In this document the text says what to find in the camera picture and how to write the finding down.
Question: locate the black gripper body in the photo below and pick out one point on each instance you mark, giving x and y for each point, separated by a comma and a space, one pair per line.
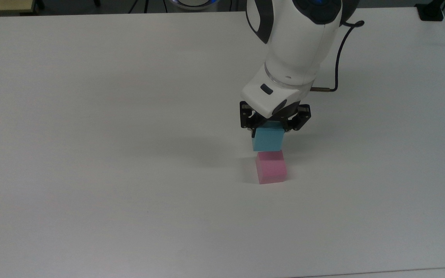
291, 112

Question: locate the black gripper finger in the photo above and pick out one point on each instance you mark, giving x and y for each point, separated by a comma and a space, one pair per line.
303, 116
247, 117

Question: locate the blue foam cube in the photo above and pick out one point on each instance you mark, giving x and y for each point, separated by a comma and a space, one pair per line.
267, 139

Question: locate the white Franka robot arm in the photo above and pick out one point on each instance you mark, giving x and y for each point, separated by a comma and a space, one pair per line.
296, 46

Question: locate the pink foam cube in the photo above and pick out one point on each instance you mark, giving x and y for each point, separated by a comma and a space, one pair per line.
272, 170

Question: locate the wooden table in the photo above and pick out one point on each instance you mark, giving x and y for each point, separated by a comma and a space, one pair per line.
2, 4

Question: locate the black clamp mount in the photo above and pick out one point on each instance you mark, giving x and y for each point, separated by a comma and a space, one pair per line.
430, 12

